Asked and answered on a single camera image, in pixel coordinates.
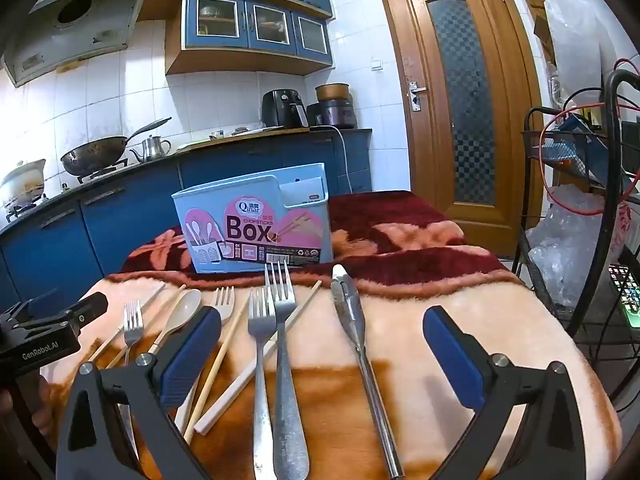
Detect metal door handle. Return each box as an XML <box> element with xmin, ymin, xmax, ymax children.
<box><xmin>407</xmin><ymin>81</ymin><xmax>430</xmax><ymax>111</ymax></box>

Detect backlit keyboard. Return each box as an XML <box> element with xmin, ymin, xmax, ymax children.
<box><xmin>607</xmin><ymin>262</ymin><xmax>640</xmax><ymax>333</ymax></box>

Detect large metal fork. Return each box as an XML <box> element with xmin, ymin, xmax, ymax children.
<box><xmin>247</xmin><ymin>287</ymin><xmax>277</xmax><ymax>480</ymax></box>
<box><xmin>264</xmin><ymin>260</ymin><xmax>312</xmax><ymax>480</ymax></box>

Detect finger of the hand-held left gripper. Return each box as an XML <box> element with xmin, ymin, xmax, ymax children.
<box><xmin>0</xmin><ymin>288</ymin><xmax>61</xmax><ymax>328</ymax></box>
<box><xmin>57</xmin><ymin>292</ymin><xmax>109</xmax><ymax>333</ymax></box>

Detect metal kettle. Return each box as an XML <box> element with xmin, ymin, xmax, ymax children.
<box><xmin>130</xmin><ymin>135</ymin><xmax>172</xmax><ymax>163</ymax></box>

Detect white power cable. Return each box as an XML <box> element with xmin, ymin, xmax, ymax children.
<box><xmin>320</xmin><ymin>125</ymin><xmax>353</xmax><ymax>195</ymax></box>

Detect person's left hand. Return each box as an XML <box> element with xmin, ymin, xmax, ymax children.
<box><xmin>30</xmin><ymin>377</ymin><xmax>55</xmax><ymax>436</ymax></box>

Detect gas stove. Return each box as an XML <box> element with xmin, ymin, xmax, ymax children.
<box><xmin>4</xmin><ymin>159</ymin><xmax>130</xmax><ymax>222</ymax></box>

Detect pink and red blanket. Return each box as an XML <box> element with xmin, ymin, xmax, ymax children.
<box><xmin>40</xmin><ymin>191</ymin><xmax>623</xmax><ymax>480</ymax></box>

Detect hanging white plastic bag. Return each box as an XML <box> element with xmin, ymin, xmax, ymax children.
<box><xmin>542</xmin><ymin>0</ymin><xmax>616</xmax><ymax>111</ymax></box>

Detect cream handled fork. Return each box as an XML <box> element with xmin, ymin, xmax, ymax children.
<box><xmin>174</xmin><ymin>286</ymin><xmax>236</xmax><ymax>428</ymax></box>

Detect blue lower cabinets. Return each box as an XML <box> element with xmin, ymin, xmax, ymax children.
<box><xmin>0</xmin><ymin>130</ymin><xmax>373</xmax><ymax>311</ymax></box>

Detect small metal fork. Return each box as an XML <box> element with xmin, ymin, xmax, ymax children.
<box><xmin>122</xmin><ymin>300</ymin><xmax>146</xmax><ymax>366</ymax></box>

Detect wooden cutting board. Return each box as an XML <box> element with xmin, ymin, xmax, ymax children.
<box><xmin>177</xmin><ymin>130</ymin><xmax>311</xmax><ymax>153</ymax></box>

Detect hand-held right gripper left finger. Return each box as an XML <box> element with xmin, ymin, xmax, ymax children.
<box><xmin>54</xmin><ymin>305</ymin><xmax>222</xmax><ymax>480</ymax></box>

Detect brown pot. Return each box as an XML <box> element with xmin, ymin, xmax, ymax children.
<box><xmin>315</xmin><ymin>83</ymin><xmax>351</xmax><ymax>102</ymax></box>

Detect beige spoon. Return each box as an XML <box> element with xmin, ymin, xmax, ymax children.
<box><xmin>146</xmin><ymin>289</ymin><xmax>203</xmax><ymax>356</ymax></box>

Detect dark wok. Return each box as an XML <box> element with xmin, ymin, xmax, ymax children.
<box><xmin>60</xmin><ymin>117</ymin><xmax>172</xmax><ymax>177</ymax></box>

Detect wooden door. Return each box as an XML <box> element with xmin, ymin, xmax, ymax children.
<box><xmin>377</xmin><ymin>0</ymin><xmax>546</xmax><ymax>256</ymax></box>

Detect grey range hood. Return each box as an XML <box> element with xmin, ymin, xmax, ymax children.
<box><xmin>2</xmin><ymin>0</ymin><xmax>153</xmax><ymax>87</ymax></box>

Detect light blue chopstick box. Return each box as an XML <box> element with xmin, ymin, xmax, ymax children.
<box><xmin>171</xmin><ymin>162</ymin><xmax>335</xmax><ymax>275</ymax></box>

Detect dark rice cooker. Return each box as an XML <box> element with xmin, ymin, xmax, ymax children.
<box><xmin>306</xmin><ymin>99</ymin><xmax>358</xmax><ymax>131</ymax></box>

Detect clear plastic bag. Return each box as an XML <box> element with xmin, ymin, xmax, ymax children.
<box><xmin>527</xmin><ymin>185</ymin><xmax>626</xmax><ymax>308</ymax></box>

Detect blue glass door cabinet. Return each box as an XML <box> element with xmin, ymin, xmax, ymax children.
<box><xmin>165</xmin><ymin>0</ymin><xmax>335</xmax><ymax>76</ymax></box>

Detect black air fryer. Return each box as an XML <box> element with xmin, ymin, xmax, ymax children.
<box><xmin>261</xmin><ymin>89</ymin><xmax>308</xmax><ymax>129</ymax></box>

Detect wooden shelf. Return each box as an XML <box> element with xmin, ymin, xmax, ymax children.
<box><xmin>505</xmin><ymin>0</ymin><xmax>558</xmax><ymax>68</ymax></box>

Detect black wire rack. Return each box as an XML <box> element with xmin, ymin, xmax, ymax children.
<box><xmin>520</xmin><ymin>70</ymin><xmax>640</xmax><ymax>411</ymax></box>

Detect thick white chopstick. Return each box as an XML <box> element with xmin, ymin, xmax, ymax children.
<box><xmin>194</xmin><ymin>280</ymin><xmax>323</xmax><ymax>436</ymax></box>

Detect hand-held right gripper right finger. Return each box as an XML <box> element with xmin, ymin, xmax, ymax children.
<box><xmin>422</xmin><ymin>306</ymin><xmax>588</xmax><ymax>480</ymax></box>

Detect white clay pot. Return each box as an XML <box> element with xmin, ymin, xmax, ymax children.
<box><xmin>0</xmin><ymin>159</ymin><xmax>47</xmax><ymax>206</ymax></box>

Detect red cable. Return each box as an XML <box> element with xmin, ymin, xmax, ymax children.
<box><xmin>539</xmin><ymin>57</ymin><xmax>640</xmax><ymax>216</ymax></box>

